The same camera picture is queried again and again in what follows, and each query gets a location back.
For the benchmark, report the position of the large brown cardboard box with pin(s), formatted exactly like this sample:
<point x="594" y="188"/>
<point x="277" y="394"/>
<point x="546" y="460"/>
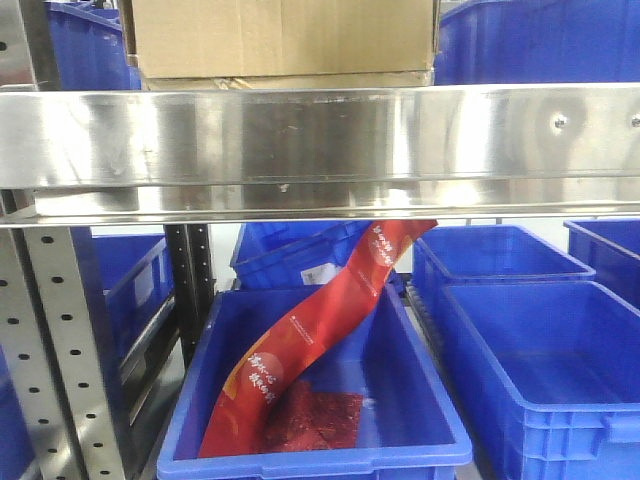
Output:
<point x="209" y="39"/>

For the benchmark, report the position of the black perforated shelf upright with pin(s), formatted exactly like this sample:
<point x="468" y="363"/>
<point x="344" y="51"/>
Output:
<point x="194" y="280"/>

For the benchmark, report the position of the stainless steel shelf beam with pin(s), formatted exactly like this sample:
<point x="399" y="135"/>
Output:
<point x="497" y="151"/>

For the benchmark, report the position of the perforated steel shelf upright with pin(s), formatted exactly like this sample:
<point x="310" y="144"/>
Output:
<point x="54" y="322"/>

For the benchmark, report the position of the tilted blue bin back centre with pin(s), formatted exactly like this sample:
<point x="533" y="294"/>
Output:
<point x="272" y="255"/>

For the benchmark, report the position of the red glitter sheet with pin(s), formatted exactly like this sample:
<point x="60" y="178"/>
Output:
<point x="306" y="420"/>

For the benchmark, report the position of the blue bin back right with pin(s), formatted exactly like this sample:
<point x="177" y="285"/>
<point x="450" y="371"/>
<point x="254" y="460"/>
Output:
<point x="485" y="255"/>

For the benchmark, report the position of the flat cardboard box underneath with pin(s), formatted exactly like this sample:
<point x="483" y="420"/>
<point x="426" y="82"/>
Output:
<point x="285" y="82"/>

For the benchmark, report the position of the blue bin left behind upright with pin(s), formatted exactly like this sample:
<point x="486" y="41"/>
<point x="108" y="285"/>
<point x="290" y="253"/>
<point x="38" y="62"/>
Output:
<point x="117" y="285"/>

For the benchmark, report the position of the red printed banner strip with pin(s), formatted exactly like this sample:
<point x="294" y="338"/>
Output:
<point x="302" y="335"/>

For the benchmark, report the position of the blue bin front centre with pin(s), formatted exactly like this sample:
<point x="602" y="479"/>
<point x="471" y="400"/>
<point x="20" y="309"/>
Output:
<point x="409" y="428"/>

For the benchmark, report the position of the blue bin top right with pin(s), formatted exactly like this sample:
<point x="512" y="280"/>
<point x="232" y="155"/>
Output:
<point x="510" y="42"/>

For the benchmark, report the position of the blue bin front right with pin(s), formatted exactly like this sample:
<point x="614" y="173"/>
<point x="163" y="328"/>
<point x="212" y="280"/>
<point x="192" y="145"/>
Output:
<point x="548" y="374"/>

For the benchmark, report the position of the blue bin far right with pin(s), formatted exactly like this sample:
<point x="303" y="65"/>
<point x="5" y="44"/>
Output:
<point x="611" y="248"/>

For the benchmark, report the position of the blue bin top left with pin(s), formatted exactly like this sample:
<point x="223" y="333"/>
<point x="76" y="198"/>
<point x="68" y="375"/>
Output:
<point x="89" y="46"/>

